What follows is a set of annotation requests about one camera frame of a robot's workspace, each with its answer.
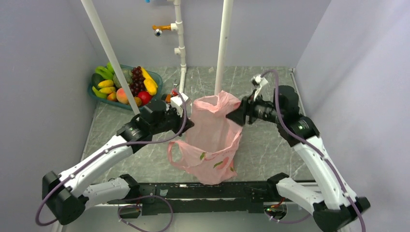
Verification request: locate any white pvc pipe assembly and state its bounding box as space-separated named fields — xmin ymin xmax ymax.
xmin=168 ymin=0 xmax=187 ymax=92

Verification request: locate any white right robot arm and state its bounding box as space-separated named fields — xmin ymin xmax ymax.
xmin=226 ymin=85 xmax=370 ymax=232

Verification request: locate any white left slanted pole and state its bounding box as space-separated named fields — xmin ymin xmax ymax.
xmin=81 ymin=0 xmax=140 ymax=115

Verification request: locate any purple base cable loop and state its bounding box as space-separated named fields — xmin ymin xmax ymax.
xmin=117 ymin=194 xmax=174 ymax=232

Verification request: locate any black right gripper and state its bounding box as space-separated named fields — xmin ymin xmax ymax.
xmin=225 ymin=89 xmax=284 ymax=127

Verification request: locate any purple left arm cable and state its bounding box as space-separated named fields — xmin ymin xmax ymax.
xmin=35 ymin=93 xmax=189 ymax=227

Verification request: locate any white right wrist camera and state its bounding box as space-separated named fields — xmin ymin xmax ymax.
xmin=251 ymin=74 xmax=268 ymax=102

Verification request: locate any dark red grape bunch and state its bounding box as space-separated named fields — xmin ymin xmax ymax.
xmin=129 ymin=66 xmax=146 ymax=97

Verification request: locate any small orange fake fruit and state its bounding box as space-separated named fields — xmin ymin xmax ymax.
xmin=106 ymin=92 xmax=117 ymax=102

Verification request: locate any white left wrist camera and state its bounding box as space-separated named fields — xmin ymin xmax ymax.
xmin=170 ymin=93 xmax=189 ymax=117

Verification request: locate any peach fake fruit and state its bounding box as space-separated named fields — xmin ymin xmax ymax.
xmin=116 ymin=88 xmax=129 ymax=104

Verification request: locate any pink peach-print plastic bag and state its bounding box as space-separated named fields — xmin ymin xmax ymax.
xmin=167 ymin=91 xmax=242 ymax=185

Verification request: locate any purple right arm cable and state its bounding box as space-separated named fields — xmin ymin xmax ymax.
xmin=260 ymin=69 xmax=366 ymax=232

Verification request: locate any green banana bunch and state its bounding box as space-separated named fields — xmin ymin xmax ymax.
xmin=95 ymin=62 xmax=115 ymax=80

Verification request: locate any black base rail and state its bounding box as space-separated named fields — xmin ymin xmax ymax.
xmin=109 ymin=181 xmax=285 ymax=216

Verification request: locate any orange faucet valve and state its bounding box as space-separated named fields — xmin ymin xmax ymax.
xmin=152 ymin=25 xmax=172 ymax=37

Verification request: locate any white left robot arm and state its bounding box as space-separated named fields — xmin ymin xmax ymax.
xmin=35 ymin=94 xmax=194 ymax=226

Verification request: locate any dark green avocado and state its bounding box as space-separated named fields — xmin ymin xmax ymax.
xmin=91 ymin=73 xmax=105 ymax=90

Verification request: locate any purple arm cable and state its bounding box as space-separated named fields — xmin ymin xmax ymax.
xmin=35 ymin=93 xmax=189 ymax=227
xmin=260 ymin=69 xmax=366 ymax=232

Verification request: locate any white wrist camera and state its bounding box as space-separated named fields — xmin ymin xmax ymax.
xmin=251 ymin=74 xmax=268 ymax=102
xmin=170 ymin=93 xmax=189 ymax=117

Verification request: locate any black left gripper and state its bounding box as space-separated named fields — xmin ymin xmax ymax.
xmin=151 ymin=104 xmax=195 ymax=137

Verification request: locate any green melon fake fruit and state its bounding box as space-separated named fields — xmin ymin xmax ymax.
xmin=113 ymin=69 xmax=132 ymax=88

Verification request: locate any yellow corn cob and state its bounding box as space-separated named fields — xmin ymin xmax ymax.
xmin=141 ymin=67 xmax=158 ymax=96

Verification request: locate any yellow banana bunch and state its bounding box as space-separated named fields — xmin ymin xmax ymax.
xmin=92 ymin=80 xmax=117 ymax=99

